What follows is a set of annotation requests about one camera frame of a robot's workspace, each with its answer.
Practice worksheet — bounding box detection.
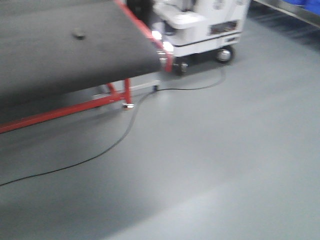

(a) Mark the white wheeled robot cart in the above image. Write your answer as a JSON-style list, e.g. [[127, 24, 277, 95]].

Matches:
[[152, 0, 251, 76]]

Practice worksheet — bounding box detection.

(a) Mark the black floor cable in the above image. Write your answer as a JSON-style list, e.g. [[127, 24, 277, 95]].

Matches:
[[0, 67, 226, 187]]

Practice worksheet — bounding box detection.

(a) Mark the dark grey conveyor belt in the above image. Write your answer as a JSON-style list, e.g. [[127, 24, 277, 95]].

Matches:
[[0, 0, 163, 101]]

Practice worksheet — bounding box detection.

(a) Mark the metal shelving rack with bins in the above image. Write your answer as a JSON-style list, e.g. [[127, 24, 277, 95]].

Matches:
[[255, 0, 320, 28]]

